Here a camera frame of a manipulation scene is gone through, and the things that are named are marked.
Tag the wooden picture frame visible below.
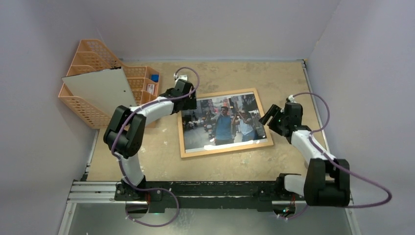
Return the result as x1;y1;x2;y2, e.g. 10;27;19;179
177;88;274;159

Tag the street scene photo print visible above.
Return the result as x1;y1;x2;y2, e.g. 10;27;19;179
181;92;269;153

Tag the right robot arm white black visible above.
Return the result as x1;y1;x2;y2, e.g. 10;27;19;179
259;102;350;207

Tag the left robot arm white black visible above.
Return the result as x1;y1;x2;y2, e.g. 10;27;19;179
103;79;197;200

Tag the blue small item in organizer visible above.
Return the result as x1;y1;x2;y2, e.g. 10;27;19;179
150;74;160;82

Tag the red white small box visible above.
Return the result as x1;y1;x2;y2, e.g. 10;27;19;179
146;84;156;95

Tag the white board in organizer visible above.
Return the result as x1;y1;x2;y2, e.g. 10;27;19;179
62;67;137;116

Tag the orange plastic file organizer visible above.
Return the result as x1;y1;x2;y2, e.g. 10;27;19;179
58;39;161;129

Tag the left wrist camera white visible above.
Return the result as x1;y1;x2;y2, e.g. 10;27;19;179
173;73;188;81

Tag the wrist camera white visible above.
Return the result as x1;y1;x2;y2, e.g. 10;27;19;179
173;73;188;81
286;95;296;103

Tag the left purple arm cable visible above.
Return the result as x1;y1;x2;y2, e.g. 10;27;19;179
111;67;200;192

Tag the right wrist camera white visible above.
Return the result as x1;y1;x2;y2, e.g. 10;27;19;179
286;95;296;103

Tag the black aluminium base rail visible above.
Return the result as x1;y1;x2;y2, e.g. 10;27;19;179
68;178;307;213

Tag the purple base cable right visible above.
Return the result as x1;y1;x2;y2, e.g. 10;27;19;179
276;204;310;221

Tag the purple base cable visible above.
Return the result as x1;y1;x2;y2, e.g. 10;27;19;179
276;204;310;221
125;187;180;228

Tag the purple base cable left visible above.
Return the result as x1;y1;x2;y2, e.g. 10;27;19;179
125;187;180;228

